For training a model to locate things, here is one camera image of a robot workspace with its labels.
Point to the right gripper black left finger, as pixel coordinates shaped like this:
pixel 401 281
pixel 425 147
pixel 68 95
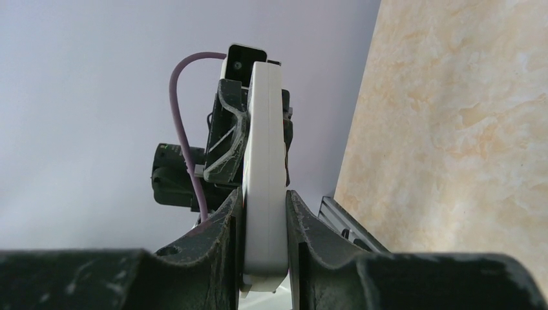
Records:
pixel 200 270

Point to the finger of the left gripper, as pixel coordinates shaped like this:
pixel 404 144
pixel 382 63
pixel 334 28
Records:
pixel 288 128

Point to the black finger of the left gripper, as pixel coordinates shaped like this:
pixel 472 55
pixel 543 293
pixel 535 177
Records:
pixel 228 134

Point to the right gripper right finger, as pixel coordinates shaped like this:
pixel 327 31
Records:
pixel 328 271

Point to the white remote control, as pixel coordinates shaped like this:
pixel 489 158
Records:
pixel 264 184

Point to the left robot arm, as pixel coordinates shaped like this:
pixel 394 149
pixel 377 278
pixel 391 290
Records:
pixel 175 168

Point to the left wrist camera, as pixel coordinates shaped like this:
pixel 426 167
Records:
pixel 239 61

